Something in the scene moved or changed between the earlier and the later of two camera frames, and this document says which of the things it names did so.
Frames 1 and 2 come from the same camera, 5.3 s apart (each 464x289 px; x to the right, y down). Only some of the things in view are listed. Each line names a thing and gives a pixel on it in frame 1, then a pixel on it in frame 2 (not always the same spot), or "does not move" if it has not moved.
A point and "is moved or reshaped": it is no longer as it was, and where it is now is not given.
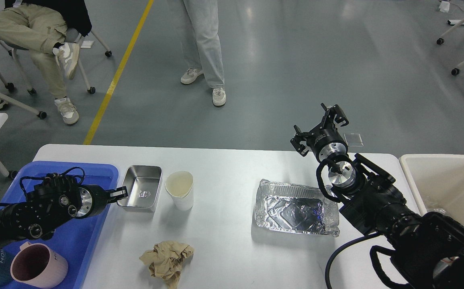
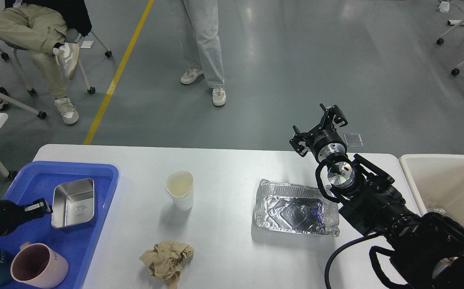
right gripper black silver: x=328 y=142 does not move
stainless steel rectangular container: x=143 y=183 is moved or reshaped
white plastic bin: x=457 y=185 does not move
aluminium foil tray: x=296 y=208 does not move
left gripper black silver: x=94 y=198 to x=1 y=216
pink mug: x=37 y=264 does not move
